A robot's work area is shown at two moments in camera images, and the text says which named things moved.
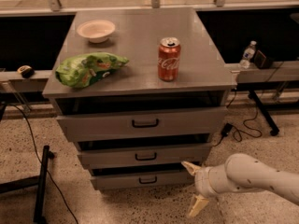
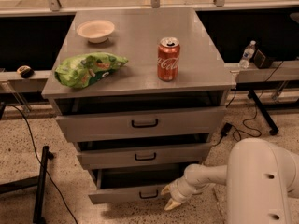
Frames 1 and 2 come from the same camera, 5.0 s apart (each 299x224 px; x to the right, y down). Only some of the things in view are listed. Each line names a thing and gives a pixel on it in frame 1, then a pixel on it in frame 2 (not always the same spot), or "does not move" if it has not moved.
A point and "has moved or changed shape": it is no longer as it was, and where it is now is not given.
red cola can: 169,59 does not move
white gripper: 202,181 to 177,191
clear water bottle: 248,55 does not move
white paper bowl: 96,31 does not move
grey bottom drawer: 149,175 has moved or changed shape
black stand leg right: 274,129 does not move
